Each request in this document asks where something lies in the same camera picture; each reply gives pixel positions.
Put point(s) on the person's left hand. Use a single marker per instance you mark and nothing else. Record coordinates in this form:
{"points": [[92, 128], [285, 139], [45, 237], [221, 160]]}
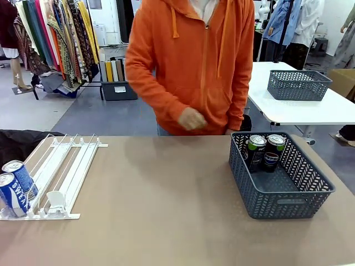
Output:
{"points": [[230, 132]]}

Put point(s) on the person's right hand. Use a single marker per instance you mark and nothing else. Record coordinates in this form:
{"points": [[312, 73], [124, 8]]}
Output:
{"points": [[191, 119]]}

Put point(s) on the black Pepsi can green rim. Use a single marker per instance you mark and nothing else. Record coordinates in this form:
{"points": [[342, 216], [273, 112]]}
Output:
{"points": [[255, 158]]}

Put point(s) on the grey plastic woven basket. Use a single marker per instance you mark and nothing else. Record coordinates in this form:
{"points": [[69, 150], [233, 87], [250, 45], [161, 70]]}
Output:
{"points": [[277, 205], [296, 88]]}

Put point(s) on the blue Pocari Sweat can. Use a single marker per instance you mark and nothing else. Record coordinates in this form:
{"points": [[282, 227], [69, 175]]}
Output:
{"points": [[23, 174], [14, 194]]}

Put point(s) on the person's left forearm orange sleeve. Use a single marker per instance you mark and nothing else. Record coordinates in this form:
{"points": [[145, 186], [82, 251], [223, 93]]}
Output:
{"points": [[238, 110]]}

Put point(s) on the person's right forearm orange sleeve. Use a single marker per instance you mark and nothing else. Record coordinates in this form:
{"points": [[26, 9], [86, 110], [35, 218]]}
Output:
{"points": [[155, 99]]}

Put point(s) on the white can dispenser rack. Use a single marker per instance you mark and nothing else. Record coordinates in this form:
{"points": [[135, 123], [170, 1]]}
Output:
{"points": [[79, 171]]}

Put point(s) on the white dispenser pusher plate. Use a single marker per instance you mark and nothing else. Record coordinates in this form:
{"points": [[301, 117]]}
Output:
{"points": [[55, 198]]}

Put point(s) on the black round bin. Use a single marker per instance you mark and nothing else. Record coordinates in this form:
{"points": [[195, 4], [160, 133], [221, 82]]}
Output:
{"points": [[246, 123]]}

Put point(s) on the person in orange hoodie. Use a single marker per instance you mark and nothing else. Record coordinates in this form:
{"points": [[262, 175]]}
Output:
{"points": [[199, 69]]}

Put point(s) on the white side table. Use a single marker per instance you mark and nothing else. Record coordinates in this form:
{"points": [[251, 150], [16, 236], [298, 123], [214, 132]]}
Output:
{"points": [[291, 110]]}

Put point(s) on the grey storage bin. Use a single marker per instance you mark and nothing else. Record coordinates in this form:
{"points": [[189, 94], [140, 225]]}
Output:
{"points": [[116, 91]]}

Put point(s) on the taupe panel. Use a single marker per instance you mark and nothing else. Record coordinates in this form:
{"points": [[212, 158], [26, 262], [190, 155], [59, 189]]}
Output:
{"points": [[119, 70]]}

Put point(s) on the black trousers on mannequin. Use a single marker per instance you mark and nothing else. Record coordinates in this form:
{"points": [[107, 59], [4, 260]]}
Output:
{"points": [[270, 51]]}

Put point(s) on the white panel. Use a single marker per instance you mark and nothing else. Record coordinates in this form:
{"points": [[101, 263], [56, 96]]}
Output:
{"points": [[114, 71]]}

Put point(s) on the black metal clothes rack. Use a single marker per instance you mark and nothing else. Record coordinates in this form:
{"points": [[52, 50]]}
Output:
{"points": [[101, 91]]}

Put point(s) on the yellow panel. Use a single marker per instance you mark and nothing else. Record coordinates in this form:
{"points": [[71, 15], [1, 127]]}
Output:
{"points": [[109, 72]]}

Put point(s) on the light grey panel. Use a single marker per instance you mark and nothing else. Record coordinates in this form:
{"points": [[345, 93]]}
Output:
{"points": [[102, 72]]}

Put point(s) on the dark skirt on mannequin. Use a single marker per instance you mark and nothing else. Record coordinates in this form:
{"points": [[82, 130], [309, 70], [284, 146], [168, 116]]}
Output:
{"points": [[296, 55]]}

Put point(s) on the blue shirt on mannequin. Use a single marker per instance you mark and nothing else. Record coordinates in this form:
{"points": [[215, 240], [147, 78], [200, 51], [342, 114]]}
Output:
{"points": [[274, 25]]}

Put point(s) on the bystander leg with white shoe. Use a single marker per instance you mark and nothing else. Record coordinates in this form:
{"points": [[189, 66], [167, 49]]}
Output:
{"points": [[348, 131]]}

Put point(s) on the black tall panel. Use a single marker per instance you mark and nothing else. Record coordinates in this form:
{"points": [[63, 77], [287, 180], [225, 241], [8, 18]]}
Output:
{"points": [[124, 22]]}

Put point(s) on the black stand pole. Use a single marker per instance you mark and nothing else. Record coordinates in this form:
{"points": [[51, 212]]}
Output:
{"points": [[285, 27]]}

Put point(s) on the white floor appliance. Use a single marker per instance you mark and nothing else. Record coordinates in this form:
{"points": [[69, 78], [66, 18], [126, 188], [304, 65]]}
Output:
{"points": [[100, 36]]}

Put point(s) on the brown cardboard box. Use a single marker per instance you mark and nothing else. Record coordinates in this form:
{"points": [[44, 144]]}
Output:
{"points": [[344, 80]]}

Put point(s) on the patterned blue fabric pile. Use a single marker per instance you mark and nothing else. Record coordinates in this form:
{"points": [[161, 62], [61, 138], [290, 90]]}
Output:
{"points": [[69, 90]]}

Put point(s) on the white mannequin torso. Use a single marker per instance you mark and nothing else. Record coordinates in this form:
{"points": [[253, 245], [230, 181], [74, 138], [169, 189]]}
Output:
{"points": [[263, 11]]}

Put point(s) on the black plastic stool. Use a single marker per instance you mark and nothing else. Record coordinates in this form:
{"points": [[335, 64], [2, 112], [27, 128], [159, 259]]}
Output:
{"points": [[321, 44]]}

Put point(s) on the white shirt on mannequin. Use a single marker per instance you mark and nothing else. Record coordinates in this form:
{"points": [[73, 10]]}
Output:
{"points": [[308, 22]]}

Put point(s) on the dark floral hanging garment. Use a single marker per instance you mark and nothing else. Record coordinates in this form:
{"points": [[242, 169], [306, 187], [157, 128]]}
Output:
{"points": [[80, 36]]}

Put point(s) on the yellow hanging garment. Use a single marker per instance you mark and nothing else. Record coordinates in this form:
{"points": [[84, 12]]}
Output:
{"points": [[87, 25]]}

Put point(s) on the grey dress on mannequin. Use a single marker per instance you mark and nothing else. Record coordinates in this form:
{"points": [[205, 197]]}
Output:
{"points": [[346, 47]]}

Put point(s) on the grey cloth pile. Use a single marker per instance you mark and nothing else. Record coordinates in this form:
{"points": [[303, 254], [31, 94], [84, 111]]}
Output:
{"points": [[51, 83]]}

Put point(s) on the orange hanging garment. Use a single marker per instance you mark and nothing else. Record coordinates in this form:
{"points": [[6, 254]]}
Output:
{"points": [[56, 52]]}

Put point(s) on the green patterned hanging garment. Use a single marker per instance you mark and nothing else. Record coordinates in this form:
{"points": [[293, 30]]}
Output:
{"points": [[59, 25]]}

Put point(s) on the pink hanging garment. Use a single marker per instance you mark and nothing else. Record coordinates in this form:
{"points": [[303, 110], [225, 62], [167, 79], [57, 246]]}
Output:
{"points": [[44, 30]]}

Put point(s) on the brown patterned shawl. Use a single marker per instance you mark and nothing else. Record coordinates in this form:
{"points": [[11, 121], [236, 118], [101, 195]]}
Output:
{"points": [[27, 55]]}

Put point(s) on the black fabric cover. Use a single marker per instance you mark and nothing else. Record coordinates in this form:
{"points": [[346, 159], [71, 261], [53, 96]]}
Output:
{"points": [[16, 144]]}

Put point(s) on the grey blue hanging garment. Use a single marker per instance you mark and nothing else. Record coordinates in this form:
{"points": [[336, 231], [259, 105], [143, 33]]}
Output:
{"points": [[37, 30]]}

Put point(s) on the beige mannequin legs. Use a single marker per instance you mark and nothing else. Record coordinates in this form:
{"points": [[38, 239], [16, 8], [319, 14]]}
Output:
{"points": [[18, 74]]}

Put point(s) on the dark green hanging garment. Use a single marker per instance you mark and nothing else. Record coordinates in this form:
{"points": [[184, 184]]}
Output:
{"points": [[29, 22]]}

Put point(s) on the white hanging garment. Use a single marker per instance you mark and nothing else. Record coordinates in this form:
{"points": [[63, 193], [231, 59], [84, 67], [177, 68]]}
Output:
{"points": [[23, 25]]}

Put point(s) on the maroon garment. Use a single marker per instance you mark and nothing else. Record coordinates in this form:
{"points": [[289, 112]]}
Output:
{"points": [[7, 25]]}

